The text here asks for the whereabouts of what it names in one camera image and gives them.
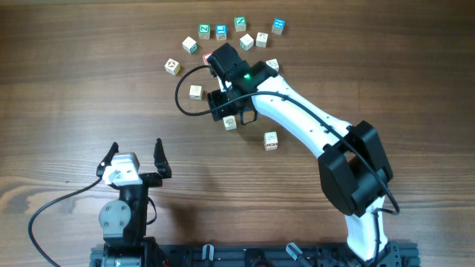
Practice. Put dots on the red top block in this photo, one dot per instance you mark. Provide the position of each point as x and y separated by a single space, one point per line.
205 58

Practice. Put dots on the green N block right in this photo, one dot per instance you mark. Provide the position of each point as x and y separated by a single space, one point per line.
240 23

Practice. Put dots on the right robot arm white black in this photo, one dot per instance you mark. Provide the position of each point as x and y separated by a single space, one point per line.
353 166

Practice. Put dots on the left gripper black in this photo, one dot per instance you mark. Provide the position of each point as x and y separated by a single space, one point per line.
154 180

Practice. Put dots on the white block number two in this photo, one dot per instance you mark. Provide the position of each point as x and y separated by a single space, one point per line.
261 39

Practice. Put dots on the white block blue side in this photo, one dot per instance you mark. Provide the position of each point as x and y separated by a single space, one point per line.
196 92

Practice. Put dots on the white block leaf picture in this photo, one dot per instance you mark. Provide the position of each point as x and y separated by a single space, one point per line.
229 123

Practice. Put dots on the white block yellow C side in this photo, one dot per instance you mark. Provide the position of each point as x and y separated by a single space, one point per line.
273 63

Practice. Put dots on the green N block left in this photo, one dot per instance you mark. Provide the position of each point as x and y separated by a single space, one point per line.
204 31

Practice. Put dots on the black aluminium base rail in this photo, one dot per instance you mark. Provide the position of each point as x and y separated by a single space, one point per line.
327 254

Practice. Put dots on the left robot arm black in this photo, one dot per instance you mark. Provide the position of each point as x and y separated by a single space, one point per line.
124 220

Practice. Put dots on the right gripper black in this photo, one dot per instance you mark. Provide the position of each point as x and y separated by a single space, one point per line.
243 111

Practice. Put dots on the blue block far right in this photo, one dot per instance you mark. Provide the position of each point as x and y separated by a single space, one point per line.
278 26

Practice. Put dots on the white block red side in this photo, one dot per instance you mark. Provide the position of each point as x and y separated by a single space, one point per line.
270 139

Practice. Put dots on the white block green N side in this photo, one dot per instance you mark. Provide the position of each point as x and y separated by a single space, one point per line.
246 42

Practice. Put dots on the blue top block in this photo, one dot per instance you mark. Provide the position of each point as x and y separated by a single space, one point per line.
221 32

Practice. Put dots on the white tower base block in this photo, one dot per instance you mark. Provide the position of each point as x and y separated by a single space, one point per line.
270 147

